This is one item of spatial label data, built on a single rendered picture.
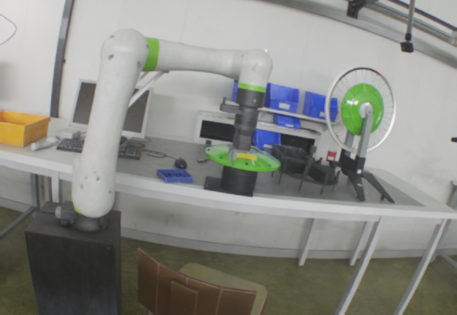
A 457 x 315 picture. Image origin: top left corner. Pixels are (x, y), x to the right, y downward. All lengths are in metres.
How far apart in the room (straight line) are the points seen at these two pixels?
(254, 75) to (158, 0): 1.39
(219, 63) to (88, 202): 0.61
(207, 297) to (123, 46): 0.63
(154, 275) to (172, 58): 0.64
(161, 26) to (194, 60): 1.19
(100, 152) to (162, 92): 1.38
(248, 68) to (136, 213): 1.71
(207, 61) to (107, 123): 0.41
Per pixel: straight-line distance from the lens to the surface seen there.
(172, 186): 1.19
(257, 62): 0.92
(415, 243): 3.36
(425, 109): 2.83
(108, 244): 0.98
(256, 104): 0.94
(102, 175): 0.78
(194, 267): 1.21
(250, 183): 1.20
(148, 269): 0.79
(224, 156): 1.11
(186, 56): 0.96
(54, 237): 1.02
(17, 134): 1.55
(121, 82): 0.73
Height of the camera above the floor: 1.34
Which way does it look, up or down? 12 degrees down
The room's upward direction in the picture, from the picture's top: 10 degrees clockwise
